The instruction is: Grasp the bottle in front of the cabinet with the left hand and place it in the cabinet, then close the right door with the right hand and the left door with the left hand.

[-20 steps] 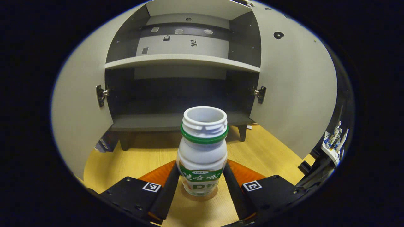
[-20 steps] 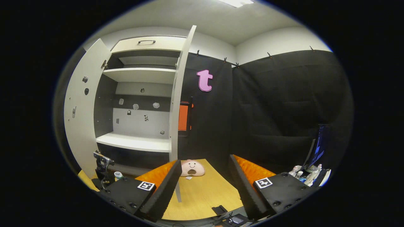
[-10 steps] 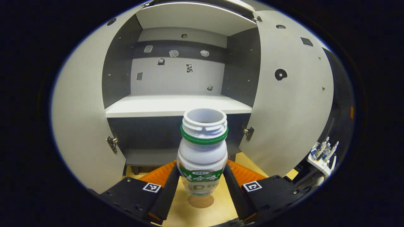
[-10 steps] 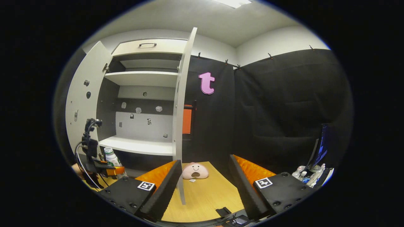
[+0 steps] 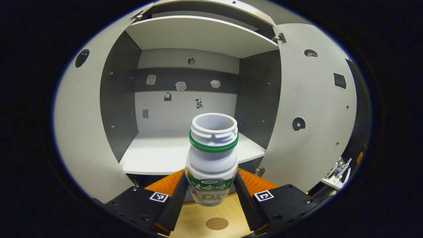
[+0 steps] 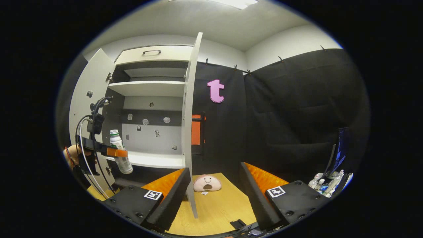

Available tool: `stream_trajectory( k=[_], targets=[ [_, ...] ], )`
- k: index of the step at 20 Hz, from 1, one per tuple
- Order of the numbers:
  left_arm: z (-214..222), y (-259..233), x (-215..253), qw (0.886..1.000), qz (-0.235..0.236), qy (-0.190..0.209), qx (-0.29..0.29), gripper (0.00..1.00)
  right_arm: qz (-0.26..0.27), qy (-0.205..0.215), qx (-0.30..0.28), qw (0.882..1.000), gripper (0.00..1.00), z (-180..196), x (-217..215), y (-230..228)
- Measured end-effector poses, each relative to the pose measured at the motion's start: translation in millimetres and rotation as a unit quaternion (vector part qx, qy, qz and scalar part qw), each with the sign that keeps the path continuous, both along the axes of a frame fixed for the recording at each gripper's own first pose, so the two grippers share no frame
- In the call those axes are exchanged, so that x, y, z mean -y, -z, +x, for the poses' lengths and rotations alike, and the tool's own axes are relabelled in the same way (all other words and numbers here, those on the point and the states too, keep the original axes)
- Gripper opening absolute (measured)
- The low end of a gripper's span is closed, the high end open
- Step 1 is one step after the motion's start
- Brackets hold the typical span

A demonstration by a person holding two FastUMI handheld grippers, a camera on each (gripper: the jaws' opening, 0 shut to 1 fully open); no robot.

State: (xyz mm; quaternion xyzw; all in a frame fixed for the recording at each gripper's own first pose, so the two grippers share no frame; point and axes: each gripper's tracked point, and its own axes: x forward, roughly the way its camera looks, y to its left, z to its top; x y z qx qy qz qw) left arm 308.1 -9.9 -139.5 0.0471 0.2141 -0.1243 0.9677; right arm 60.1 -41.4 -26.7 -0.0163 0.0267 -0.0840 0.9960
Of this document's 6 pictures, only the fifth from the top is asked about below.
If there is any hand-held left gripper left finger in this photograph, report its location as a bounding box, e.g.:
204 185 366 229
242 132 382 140
91 169 189 237

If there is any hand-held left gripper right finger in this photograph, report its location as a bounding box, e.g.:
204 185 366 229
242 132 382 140
233 168 334 236

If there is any white plastic bottle green label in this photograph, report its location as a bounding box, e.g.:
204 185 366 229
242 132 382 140
185 113 239 207

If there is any round brown sticker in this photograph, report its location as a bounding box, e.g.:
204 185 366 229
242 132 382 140
206 218 229 231

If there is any thick white cabinet shelf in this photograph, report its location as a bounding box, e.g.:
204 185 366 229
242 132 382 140
119 131 266 176

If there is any white and grey cabinet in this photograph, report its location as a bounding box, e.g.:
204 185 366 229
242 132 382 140
99 0 281 185

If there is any cluster of small white bottles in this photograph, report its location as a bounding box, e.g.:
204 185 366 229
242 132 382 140
326 157 352 180

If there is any thin white cabinet shelf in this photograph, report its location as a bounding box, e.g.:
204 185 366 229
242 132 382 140
126 16 280 59

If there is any white cabinet flap door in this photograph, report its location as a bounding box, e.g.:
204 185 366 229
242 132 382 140
153 0 276 26

